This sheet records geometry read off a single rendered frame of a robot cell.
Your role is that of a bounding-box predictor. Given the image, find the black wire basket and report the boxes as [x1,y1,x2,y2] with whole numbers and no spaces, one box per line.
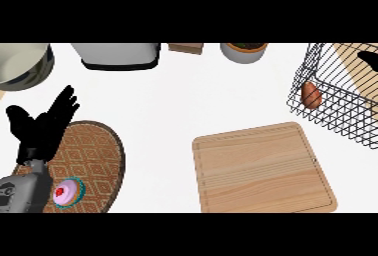
[286,42,378,150]

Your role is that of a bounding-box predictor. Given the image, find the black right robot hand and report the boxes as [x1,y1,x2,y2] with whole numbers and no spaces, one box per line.
[355,50,378,72]

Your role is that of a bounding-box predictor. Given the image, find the wooden cutting board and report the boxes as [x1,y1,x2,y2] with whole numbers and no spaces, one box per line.
[190,121,339,214]

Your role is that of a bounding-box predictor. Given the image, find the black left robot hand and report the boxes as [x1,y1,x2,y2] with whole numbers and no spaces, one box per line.
[4,84,81,167]

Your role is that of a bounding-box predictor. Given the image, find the grey appliance with black base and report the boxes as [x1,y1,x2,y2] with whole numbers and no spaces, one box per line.
[69,42,162,72]

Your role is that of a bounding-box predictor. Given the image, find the orange sweet potato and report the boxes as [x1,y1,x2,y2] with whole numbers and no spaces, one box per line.
[299,81,323,110]

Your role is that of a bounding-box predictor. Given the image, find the brown woven oval placemat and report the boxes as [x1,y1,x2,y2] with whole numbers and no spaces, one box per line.
[10,120,126,214]

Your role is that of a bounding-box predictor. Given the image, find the pink frosted cupcake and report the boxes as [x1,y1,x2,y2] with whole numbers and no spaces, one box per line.
[51,176,87,210]

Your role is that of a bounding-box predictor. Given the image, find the grey pot with plant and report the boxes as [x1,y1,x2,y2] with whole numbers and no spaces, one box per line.
[218,42,270,65]

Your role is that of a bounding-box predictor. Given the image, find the pale wooden board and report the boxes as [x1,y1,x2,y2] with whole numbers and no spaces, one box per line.
[329,42,378,121]

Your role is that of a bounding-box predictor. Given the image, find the small wooden block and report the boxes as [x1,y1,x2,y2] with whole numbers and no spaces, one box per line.
[166,42,205,56]

